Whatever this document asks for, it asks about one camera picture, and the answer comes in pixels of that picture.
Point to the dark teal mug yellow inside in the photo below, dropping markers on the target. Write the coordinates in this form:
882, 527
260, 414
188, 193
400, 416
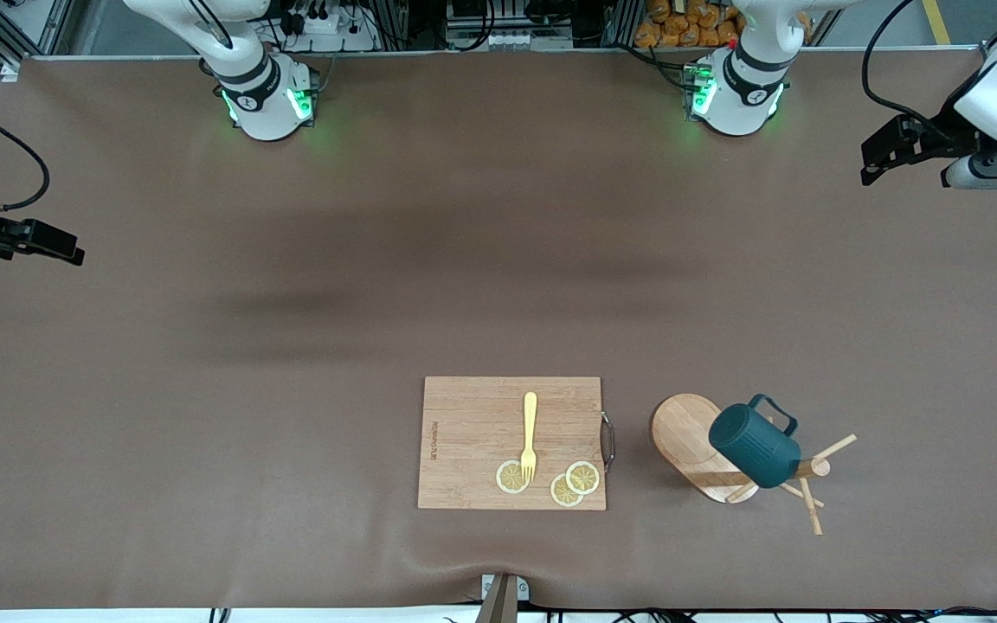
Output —
754, 446

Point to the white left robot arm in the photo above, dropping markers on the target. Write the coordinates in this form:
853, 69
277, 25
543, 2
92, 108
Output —
736, 95

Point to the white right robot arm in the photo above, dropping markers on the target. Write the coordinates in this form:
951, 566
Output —
265, 104

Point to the wooden mug rack with pegs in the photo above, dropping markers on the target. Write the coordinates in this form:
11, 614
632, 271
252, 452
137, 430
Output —
680, 433

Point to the orange snack packets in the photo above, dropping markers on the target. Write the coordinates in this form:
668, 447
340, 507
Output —
680, 26

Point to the brown table mat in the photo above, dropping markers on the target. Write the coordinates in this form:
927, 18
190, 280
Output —
377, 260

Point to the white power strip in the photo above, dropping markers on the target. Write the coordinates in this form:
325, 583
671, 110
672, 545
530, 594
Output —
334, 26

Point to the lemon slice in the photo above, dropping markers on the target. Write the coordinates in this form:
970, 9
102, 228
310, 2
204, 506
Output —
563, 495
507, 478
585, 478

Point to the yellow plastic fork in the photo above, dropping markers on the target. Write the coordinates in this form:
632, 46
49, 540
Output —
530, 424

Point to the camera stand bracket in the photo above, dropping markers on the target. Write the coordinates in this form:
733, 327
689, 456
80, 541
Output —
498, 601

